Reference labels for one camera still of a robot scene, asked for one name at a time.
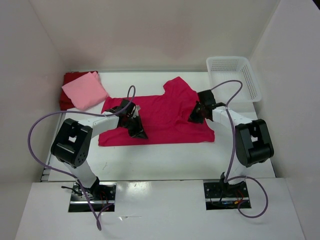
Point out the pink t shirt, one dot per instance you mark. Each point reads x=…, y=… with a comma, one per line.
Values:
x=98, y=94

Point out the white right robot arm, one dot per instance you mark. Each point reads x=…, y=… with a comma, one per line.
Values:
x=251, y=141

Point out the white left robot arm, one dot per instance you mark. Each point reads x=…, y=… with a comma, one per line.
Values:
x=72, y=142

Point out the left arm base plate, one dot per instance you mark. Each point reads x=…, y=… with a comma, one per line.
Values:
x=105, y=200

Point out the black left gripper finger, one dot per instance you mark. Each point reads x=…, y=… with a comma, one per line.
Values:
x=137, y=132
x=135, y=122

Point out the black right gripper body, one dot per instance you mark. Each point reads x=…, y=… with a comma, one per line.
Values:
x=203, y=106

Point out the dark red t shirt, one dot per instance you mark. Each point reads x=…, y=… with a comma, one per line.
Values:
x=75, y=90

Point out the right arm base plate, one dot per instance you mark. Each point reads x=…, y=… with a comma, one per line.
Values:
x=220, y=196

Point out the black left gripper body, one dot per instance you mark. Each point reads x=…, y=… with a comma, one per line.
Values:
x=127, y=123

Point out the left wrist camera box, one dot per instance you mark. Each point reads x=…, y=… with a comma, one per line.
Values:
x=135, y=112

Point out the white plastic laundry basket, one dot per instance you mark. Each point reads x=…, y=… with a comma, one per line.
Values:
x=225, y=68

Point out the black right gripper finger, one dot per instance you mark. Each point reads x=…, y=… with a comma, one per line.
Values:
x=196, y=118
x=197, y=108

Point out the magenta t shirt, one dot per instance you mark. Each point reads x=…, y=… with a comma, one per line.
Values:
x=164, y=119

